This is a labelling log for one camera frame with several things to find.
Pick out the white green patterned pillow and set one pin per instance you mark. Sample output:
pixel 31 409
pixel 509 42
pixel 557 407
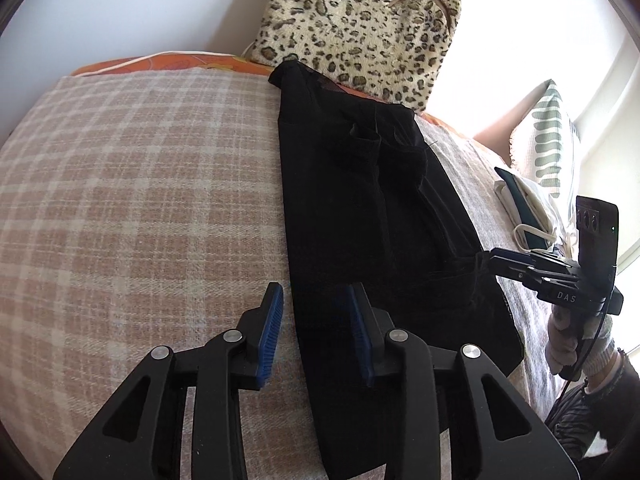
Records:
pixel 544 146

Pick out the leopard print cushion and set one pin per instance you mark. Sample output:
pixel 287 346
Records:
pixel 389 49

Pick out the black t-shirt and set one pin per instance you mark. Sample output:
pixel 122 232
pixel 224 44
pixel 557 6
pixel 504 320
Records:
pixel 367 201

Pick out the right gloved hand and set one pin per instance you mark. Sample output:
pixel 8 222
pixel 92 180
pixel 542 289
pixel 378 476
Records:
pixel 563 342

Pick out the grey striped trousers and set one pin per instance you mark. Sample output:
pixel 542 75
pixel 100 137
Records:
pixel 578 418

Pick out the right forearm black sleeve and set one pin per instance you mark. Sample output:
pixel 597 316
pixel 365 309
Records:
pixel 619 386

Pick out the cream and green tote bag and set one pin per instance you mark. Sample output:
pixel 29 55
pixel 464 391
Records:
pixel 530 209

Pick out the black camera box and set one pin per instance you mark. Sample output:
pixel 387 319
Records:
pixel 597 224

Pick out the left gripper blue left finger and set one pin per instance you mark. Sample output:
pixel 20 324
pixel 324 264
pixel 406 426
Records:
pixel 271 311

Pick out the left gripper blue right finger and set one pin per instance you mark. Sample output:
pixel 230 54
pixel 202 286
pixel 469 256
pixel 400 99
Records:
pixel 352 300

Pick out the orange floral bedsheet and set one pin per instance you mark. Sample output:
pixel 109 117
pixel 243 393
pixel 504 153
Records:
pixel 174 60

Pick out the pink plaid blanket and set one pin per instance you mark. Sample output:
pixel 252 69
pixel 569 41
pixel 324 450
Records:
pixel 136 210

